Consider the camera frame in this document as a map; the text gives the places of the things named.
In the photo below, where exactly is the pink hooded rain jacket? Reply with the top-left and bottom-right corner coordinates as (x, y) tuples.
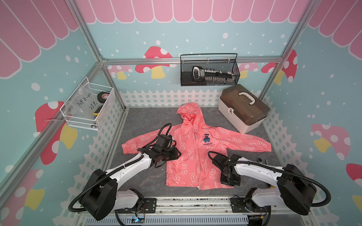
(122, 102), (272, 191)

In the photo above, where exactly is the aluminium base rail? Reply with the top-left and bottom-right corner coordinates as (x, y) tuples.
(74, 196), (317, 226)

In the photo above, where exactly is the clear plastic wall bin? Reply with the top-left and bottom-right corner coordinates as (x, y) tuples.
(60, 78), (119, 131)

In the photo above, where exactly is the black tape roll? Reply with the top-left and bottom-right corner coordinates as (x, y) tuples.
(97, 91), (110, 104)

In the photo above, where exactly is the yellow black tool in bin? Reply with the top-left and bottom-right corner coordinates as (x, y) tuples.
(93, 105), (103, 118)

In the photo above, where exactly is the beige toolbox with brown lid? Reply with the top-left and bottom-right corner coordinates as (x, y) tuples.
(218, 84), (270, 134)

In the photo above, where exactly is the socket wrench set in basket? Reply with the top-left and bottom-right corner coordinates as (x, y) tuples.
(191, 66), (234, 84)

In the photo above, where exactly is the clear labelled plastic bag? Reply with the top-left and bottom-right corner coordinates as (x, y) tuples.
(68, 85), (99, 120)

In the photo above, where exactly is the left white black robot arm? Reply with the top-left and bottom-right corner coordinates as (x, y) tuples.
(68, 135), (182, 220)

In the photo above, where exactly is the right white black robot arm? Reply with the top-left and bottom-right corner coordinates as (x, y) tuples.
(208, 151), (331, 216)

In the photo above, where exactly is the black wire mesh wall basket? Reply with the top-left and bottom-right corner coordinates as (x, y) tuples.
(180, 53), (240, 86)

